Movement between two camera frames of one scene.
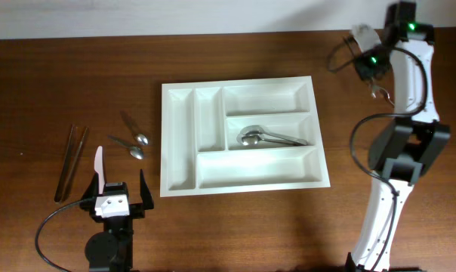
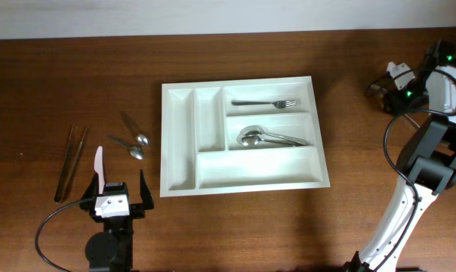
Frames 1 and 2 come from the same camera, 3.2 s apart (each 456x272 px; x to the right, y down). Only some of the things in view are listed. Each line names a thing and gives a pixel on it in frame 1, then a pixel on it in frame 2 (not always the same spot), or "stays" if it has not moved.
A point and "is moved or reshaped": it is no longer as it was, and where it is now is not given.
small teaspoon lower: (134, 151) stays
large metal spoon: (251, 140) stays
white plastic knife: (98, 166) stays
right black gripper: (364, 69) -> (395, 103)
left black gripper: (138, 210) stays
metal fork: (386, 95) is moved or reshaped
